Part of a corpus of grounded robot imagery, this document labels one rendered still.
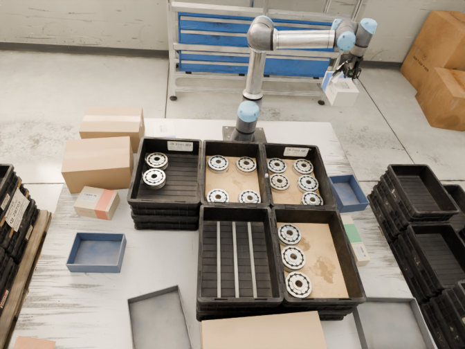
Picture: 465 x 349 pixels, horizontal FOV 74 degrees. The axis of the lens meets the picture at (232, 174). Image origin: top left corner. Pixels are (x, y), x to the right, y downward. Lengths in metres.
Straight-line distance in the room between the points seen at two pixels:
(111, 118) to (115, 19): 2.36
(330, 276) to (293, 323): 0.29
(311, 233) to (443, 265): 1.07
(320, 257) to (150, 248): 0.74
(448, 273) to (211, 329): 1.57
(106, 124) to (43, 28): 2.68
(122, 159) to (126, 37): 2.70
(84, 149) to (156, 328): 0.90
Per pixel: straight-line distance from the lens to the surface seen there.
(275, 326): 1.15
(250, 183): 1.53
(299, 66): 3.42
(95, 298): 1.42
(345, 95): 1.77
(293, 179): 1.61
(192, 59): 3.22
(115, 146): 1.67
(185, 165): 1.58
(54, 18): 4.27
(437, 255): 2.32
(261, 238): 1.36
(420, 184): 2.49
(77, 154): 1.67
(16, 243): 2.21
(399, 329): 1.56
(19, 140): 3.26
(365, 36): 1.68
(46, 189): 2.77
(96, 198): 1.58
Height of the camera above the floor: 1.98
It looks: 48 degrees down
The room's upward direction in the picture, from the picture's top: 9 degrees clockwise
